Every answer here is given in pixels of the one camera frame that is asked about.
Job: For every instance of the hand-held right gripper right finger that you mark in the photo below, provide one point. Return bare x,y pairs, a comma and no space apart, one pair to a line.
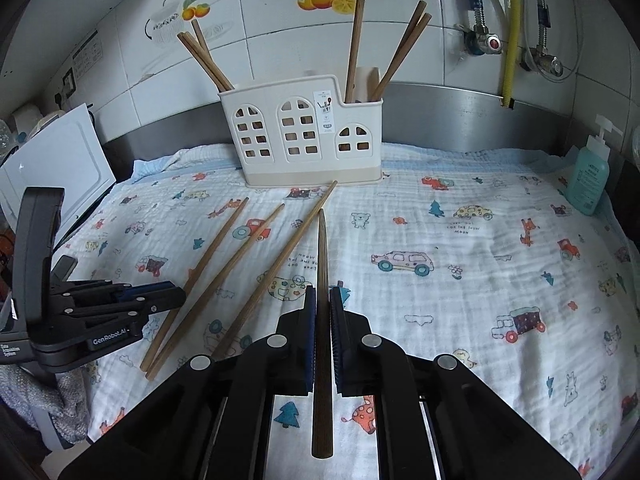
337,340

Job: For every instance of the metal water valve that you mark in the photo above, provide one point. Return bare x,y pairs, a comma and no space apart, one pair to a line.
547,64
482,41

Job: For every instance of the white cartoon printed cloth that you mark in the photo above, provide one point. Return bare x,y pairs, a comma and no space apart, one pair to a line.
475,300

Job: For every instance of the cream plastic utensil holder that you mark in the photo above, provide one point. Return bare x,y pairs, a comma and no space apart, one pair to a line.
300,160

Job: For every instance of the teal soap pump bottle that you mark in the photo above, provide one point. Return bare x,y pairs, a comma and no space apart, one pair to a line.
589,180

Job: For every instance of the beige appliance lid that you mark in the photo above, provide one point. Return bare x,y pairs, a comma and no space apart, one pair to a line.
47,121

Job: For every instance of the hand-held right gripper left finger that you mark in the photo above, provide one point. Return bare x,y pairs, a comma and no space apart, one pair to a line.
310,340

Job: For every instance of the wooden chopstick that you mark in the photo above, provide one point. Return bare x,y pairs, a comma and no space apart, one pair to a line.
210,61
233,270
407,50
289,250
322,260
200,63
356,45
201,37
400,46
210,260

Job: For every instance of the white countertop appliance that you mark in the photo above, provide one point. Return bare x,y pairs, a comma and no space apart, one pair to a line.
55,175

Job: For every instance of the wall notice sticker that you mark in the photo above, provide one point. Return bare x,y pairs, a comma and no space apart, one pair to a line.
86,54

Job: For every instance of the person's left forearm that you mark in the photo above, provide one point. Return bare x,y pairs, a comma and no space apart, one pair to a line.
47,400

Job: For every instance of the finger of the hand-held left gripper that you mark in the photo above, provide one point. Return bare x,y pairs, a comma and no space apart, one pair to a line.
120,317
145,291

